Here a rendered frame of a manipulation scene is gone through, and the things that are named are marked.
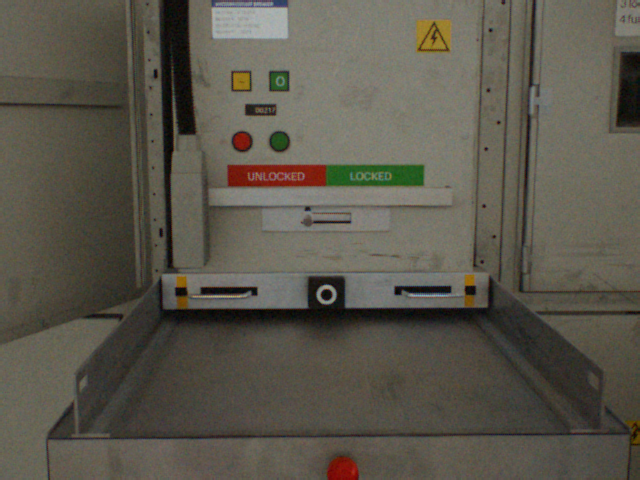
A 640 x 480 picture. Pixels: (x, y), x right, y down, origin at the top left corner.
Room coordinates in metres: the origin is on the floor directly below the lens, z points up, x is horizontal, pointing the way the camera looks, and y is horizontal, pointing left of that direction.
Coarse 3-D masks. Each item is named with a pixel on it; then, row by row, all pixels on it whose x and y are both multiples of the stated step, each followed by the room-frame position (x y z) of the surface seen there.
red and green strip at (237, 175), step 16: (240, 176) 1.20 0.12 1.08; (256, 176) 1.20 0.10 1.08; (272, 176) 1.20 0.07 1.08; (288, 176) 1.20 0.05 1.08; (304, 176) 1.20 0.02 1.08; (320, 176) 1.20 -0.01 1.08; (336, 176) 1.20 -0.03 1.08; (352, 176) 1.20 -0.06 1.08; (368, 176) 1.21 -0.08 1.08; (384, 176) 1.21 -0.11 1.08; (400, 176) 1.21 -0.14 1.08; (416, 176) 1.21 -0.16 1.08
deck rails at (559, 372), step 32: (160, 288) 1.20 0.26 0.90; (128, 320) 0.97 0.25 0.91; (160, 320) 1.18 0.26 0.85; (480, 320) 1.18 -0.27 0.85; (512, 320) 1.08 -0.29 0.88; (544, 320) 0.94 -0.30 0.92; (96, 352) 0.81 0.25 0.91; (128, 352) 0.96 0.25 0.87; (160, 352) 1.02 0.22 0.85; (512, 352) 1.01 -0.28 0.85; (544, 352) 0.93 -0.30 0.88; (576, 352) 0.82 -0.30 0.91; (96, 384) 0.80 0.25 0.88; (128, 384) 0.88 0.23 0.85; (544, 384) 0.88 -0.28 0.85; (576, 384) 0.82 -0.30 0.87; (96, 416) 0.78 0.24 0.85; (576, 416) 0.78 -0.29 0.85
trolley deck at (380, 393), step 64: (192, 320) 1.19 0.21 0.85; (256, 320) 1.19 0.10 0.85; (320, 320) 1.19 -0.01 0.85; (384, 320) 1.19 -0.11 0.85; (448, 320) 1.19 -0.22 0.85; (192, 384) 0.89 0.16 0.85; (256, 384) 0.89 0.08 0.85; (320, 384) 0.89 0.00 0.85; (384, 384) 0.89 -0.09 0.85; (448, 384) 0.89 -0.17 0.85; (512, 384) 0.89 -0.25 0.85; (64, 448) 0.73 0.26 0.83; (128, 448) 0.73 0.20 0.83; (192, 448) 0.73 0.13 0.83; (256, 448) 0.74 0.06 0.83; (320, 448) 0.74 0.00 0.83; (384, 448) 0.74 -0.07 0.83; (448, 448) 0.74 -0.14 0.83; (512, 448) 0.74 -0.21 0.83; (576, 448) 0.74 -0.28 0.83
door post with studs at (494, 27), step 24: (504, 0) 1.43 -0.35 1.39; (504, 24) 1.43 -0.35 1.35; (480, 48) 1.43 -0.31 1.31; (504, 48) 1.43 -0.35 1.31; (480, 72) 1.43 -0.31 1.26; (504, 72) 1.43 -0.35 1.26; (480, 96) 1.43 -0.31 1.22; (504, 96) 1.43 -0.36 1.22; (480, 120) 1.43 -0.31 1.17; (480, 144) 1.42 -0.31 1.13; (480, 168) 1.42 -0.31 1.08; (480, 192) 1.42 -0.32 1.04; (480, 216) 1.42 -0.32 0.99; (480, 240) 1.42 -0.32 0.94; (480, 264) 1.42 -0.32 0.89
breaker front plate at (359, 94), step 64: (192, 0) 1.20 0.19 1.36; (320, 0) 1.20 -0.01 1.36; (384, 0) 1.21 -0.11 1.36; (448, 0) 1.21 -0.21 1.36; (192, 64) 1.20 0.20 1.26; (256, 64) 1.20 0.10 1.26; (320, 64) 1.20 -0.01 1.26; (384, 64) 1.21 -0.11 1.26; (448, 64) 1.21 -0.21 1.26; (256, 128) 1.20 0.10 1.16; (320, 128) 1.20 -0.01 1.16; (384, 128) 1.21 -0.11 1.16; (448, 128) 1.21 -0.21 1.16; (256, 256) 1.20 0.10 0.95; (320, 256) 1.20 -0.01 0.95; (384, 256) 1.21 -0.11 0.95; (448, 256) 1.21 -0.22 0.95
